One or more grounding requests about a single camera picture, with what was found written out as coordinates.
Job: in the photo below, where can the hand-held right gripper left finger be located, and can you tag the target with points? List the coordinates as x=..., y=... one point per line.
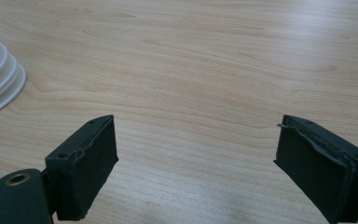
x=87, y=168

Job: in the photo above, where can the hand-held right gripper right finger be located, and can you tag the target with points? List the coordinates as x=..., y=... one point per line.
x=317, y=168

